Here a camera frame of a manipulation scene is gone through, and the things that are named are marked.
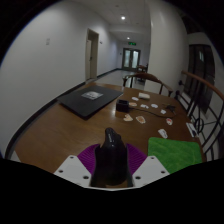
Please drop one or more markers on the small black box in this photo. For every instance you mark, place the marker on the small black box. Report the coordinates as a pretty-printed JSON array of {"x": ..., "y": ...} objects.
[{"x": 122, "y": 106}]

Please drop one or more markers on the dark framed window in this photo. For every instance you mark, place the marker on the dark framed window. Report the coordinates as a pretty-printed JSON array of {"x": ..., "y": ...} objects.
[{"x": 200, "y": 70}]

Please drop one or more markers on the small white box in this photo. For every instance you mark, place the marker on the small white box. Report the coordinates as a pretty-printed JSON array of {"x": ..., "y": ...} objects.
[{"x": 144, "y": 95}]

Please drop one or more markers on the green exit sign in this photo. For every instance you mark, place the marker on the green exit sign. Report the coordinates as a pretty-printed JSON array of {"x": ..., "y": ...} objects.
[{"x": 132, "y": 43}]

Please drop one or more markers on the glazed double door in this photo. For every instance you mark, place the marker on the glazed double door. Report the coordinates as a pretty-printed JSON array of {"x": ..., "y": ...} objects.
[{"x": 131, "y": 58}]

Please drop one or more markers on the brown wooden chair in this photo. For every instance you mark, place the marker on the brown wooden chair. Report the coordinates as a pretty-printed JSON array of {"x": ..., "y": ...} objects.
[{"x": 142, "y": 67}]

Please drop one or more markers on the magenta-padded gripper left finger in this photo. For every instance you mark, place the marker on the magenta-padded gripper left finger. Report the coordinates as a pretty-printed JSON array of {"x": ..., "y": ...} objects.
[{"x": 73, "y": 168}]

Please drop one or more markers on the small white paper card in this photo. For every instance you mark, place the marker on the small white paper card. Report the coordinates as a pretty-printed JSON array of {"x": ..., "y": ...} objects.
[
  {"x": 162, "y": 133},
  {"x": 163, "y": 111},
  {"x": 132, "y": 104},
  {"x": 154, "y": 105},
  {"x": 135, "y": 98},
  {"x": 144, "y": 106}
]

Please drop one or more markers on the black closed laptop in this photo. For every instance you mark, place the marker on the black closed laptop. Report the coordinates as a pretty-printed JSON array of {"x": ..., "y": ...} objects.
[{"x": 88, "y": 101}]

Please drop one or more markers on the black railing with wooden handrail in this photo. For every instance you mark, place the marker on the black railing with wooden handrail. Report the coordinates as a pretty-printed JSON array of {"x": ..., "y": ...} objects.
[{"x": 206, "y": 81}]

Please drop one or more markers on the small dark flat device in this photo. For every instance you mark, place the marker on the small dark flat device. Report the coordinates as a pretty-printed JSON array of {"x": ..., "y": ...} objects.
[{"x": 170, "y": 107}]

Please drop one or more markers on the brown wooden armchair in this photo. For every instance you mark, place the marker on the brown wooden armchair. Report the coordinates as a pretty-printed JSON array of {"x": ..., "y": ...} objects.
[{"x": 148, "y": 76}]

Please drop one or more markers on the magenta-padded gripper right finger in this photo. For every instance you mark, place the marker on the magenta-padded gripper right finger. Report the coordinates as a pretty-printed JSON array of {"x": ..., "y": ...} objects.
[{"x": 150, "y": 168}]

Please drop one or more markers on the white card with red print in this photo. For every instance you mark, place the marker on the white card with red print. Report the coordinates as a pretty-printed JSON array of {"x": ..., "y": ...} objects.
[
  {"x": 140, "y": 119},
  {"x": 169, "y": 121}
]

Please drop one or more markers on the black vertical computer mouse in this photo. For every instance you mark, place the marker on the black vertical computer mouse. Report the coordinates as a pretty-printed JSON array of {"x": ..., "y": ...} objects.
[{"x": 110, "y": 156}]

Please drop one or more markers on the grey single door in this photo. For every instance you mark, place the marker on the grey single door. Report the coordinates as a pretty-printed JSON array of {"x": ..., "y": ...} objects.
[{"x": 92, "y": 55}]

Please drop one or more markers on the beige heart-shaped card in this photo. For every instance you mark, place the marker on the beige heart-shaped card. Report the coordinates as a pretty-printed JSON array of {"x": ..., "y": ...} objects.
[{"x": 127, "y": 117}]

